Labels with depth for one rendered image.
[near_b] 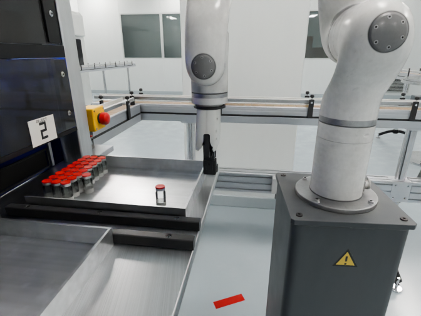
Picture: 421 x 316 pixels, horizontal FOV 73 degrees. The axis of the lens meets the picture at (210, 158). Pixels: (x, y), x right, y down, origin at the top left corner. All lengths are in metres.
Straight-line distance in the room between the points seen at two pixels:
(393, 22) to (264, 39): 1.55
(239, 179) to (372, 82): 1.14
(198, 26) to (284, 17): 1.58
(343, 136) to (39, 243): 0.62
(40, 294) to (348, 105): 0.62
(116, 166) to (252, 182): 0.97
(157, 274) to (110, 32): 9.27
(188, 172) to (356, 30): 0.50
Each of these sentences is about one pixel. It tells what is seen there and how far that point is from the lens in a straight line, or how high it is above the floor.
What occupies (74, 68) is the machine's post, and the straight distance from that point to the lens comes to 0.90.
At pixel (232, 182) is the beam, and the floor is 0.49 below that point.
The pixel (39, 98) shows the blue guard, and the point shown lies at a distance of 0.78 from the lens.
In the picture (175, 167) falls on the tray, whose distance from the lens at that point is 0.81.
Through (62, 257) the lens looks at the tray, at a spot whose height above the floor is 0.88.
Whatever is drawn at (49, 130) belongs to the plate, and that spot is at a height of 1.02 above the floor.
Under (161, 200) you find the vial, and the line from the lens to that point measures 0.62.
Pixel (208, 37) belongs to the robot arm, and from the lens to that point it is 0.56.
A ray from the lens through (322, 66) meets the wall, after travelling 8.84.
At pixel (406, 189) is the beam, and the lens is 1.86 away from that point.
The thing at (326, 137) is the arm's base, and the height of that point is 1.02.
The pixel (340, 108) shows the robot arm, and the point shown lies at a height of 1.08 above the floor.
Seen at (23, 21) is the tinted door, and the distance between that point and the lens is 0.79.
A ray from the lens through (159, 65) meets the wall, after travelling 9.06.
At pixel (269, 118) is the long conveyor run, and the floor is 0.87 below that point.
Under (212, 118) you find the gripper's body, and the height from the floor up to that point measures 1.06.
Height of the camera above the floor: 1.19
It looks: 20 degrees down
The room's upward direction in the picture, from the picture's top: straight up
